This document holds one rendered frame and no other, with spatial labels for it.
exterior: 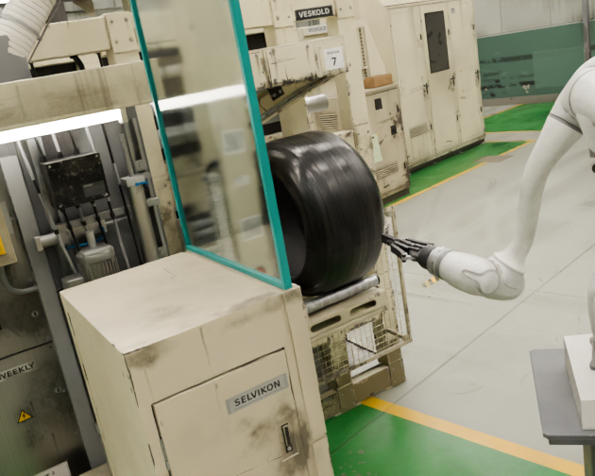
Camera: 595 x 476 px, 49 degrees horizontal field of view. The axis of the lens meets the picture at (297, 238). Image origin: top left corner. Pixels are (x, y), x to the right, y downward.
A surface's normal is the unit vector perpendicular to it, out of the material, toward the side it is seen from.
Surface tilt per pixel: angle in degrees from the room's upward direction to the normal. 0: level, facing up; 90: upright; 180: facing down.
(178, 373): 90
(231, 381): 90
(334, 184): 61
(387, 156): 90
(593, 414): 90
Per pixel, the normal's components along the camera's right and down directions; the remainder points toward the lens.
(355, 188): 0.42, -0.24
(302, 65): 0.53, 0.15
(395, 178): 0.70, 0.08
